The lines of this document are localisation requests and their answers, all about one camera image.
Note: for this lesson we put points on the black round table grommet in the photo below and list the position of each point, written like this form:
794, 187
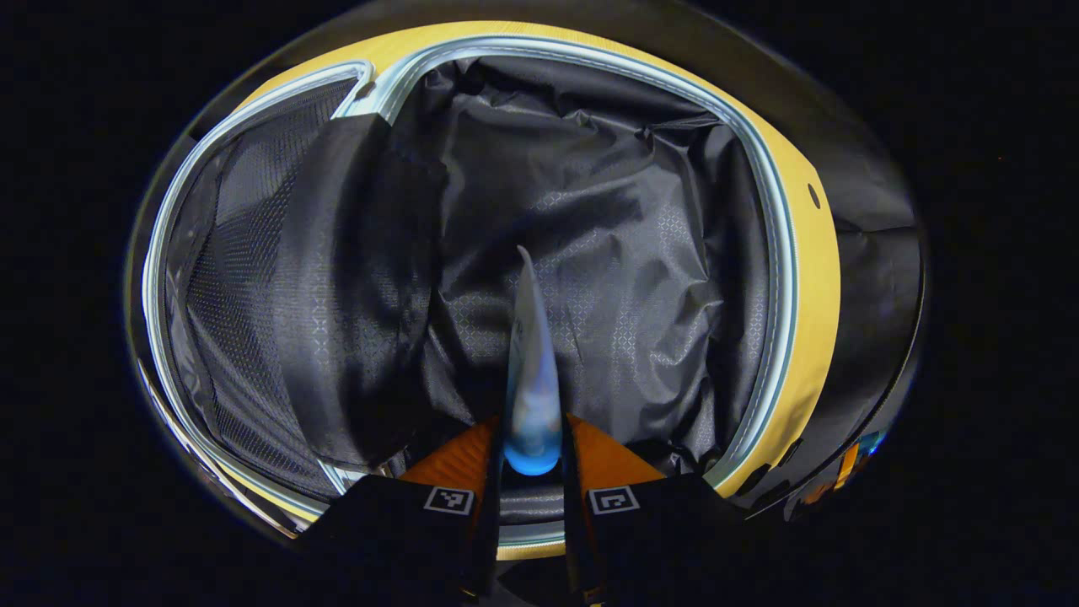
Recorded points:
813, 196

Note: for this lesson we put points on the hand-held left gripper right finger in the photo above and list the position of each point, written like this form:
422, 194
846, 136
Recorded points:
575, 523

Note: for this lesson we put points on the light blue suitcase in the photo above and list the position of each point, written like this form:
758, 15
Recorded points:
590, 211

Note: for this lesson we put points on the clear blue skin care tube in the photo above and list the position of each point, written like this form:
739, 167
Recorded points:
533, 379

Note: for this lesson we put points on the black backdrop cloth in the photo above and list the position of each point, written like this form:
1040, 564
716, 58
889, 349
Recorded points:
877, 253

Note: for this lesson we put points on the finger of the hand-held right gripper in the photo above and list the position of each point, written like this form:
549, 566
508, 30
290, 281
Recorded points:
847, 465

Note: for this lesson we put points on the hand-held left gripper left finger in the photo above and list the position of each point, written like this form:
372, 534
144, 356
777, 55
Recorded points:
489, 514

